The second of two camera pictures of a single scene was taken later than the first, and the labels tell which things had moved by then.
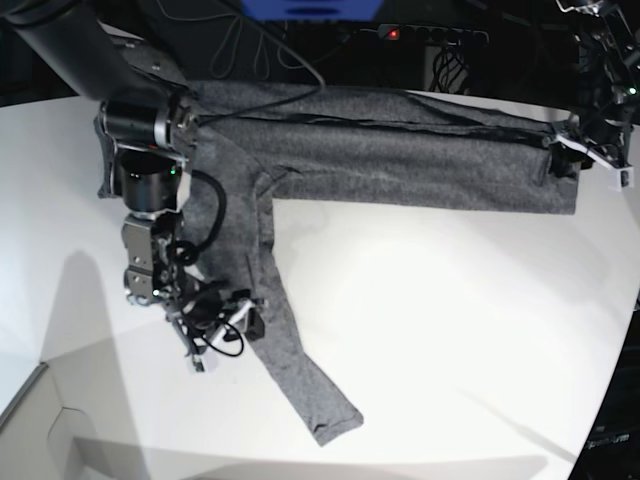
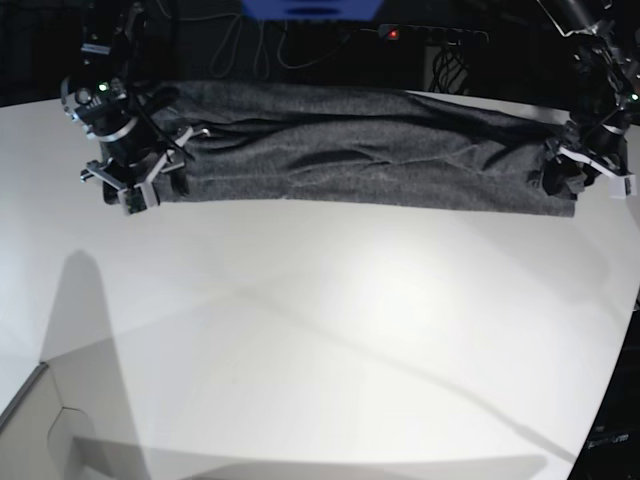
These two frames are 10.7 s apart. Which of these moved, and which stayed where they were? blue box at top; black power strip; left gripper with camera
Moved: left gripper with camera
Stayed: blue box at top; black power strip
